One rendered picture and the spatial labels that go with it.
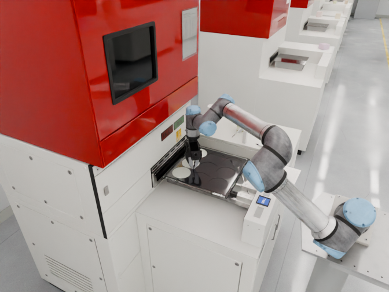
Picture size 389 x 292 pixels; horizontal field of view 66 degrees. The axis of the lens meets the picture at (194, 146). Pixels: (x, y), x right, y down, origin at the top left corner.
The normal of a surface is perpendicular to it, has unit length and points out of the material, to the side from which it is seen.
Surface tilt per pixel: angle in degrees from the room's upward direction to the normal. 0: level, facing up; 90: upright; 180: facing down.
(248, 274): 90
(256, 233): 90
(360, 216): 34
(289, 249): 0
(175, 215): 0
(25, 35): 90
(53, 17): 90
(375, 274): 0
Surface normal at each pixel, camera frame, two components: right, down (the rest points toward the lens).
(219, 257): -0.44, 0.47
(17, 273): 0.01, -0.85
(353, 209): -0.22, -0.43
